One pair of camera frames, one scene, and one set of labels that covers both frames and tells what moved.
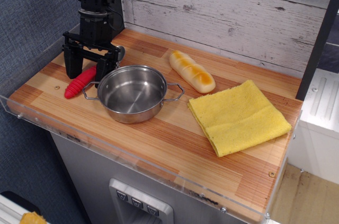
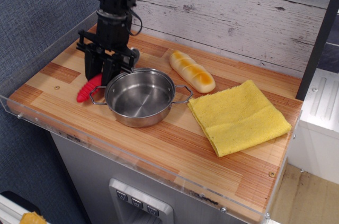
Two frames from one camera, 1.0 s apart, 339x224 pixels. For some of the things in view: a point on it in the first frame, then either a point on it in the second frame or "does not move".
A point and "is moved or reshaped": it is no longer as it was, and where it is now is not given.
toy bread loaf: [197, 76] does not move
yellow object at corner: [32, 217] does not move
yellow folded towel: [236, 118] does not move
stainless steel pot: [132, 93] is moved or reshaped
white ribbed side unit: [315, 148] does not move
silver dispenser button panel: [132, 206] does not move
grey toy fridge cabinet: [90, 172] does not move
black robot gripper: [95, 38] → [113, 29]
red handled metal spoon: [86, 77] → [94, 83]
